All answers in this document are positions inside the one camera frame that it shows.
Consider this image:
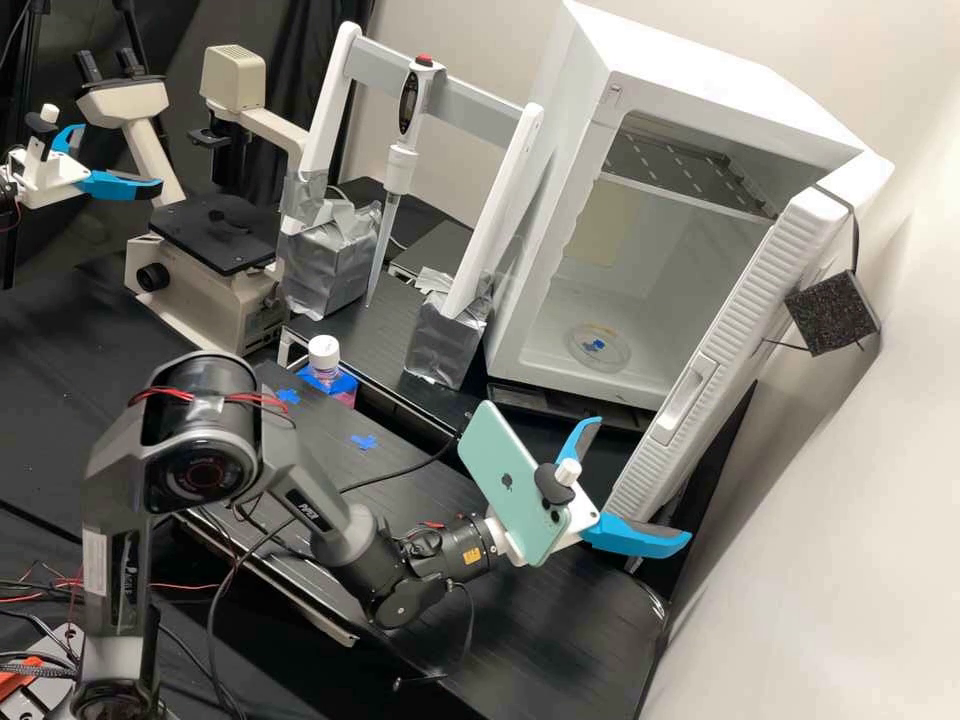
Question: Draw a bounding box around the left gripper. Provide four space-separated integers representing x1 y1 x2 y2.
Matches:
7 122 165 209

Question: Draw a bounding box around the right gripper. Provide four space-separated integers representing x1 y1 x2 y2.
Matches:
484 416 694 569

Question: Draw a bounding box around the incubator door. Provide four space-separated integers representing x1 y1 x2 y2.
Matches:
602 182 883 531

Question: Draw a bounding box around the left phone holder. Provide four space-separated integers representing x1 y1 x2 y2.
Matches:
25 104 62 163

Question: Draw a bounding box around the petri dish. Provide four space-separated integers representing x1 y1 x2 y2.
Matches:
563 321 634 377

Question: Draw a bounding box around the cream microscope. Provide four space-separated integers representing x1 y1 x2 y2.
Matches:
74 44 310 358

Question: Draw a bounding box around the white pipette stand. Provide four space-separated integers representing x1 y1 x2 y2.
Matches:
275 20 546 392

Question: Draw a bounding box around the black tray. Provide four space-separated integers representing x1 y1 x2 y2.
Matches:
388 220 481 285

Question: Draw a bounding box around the small bottle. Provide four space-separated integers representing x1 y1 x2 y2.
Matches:
307 334 355 399

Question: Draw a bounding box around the blue bottle holder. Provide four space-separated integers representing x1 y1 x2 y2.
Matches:
294 364 361 411

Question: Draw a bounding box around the pipette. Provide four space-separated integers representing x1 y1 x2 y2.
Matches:
364 53 448 310

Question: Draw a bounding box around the white incubator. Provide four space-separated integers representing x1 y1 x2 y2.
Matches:
483 0 898 423

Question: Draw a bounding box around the right wrist camera phone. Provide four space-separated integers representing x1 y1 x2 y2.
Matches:
455 399 583 568

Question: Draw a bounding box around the black cable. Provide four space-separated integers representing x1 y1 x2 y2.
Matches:
205 434 463 720

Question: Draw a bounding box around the red wire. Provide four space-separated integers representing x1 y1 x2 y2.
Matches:
0 563 85 610

